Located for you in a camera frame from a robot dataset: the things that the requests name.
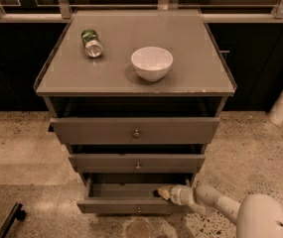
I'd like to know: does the grey top drawer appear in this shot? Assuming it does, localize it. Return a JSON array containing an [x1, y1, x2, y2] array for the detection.
[[51, 117, 219, 145]]

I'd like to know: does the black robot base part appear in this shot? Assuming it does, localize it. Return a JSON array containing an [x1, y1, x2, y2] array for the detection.
[[0, 203, 26, 238]]

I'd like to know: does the white ceramic bowl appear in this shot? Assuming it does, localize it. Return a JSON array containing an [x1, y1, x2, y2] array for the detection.
[[131, 47, 174, 81]]

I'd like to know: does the grey middle drawer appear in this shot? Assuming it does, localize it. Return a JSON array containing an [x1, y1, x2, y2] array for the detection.
[[69, 154, 205, 174]]

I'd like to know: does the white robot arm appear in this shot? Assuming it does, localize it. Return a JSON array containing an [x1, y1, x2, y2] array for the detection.
[[157, 183, 283, 238]]

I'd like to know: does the metal railing frame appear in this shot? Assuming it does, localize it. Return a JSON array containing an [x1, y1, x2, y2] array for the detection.
[[0, 0, 283, 24]]

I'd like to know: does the round floor drain cover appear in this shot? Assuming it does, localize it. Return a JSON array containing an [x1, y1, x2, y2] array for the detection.
[[123, 217, 153, 238]]

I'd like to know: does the grey drawer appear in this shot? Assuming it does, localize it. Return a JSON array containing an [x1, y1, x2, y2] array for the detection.
[[51, 117, 219, 145], [77, 174, 193, 214], [69, 154, 205, 174]]

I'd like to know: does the grey bottom drawer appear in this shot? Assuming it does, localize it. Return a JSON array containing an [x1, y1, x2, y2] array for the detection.
[[77, 174, 193, 214]]

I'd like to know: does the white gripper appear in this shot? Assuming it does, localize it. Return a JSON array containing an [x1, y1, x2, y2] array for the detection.
[[157, 184, 195, 205]]

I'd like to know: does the green soda can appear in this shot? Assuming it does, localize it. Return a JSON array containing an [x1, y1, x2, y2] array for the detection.
[[81, 29, 103, 59]]

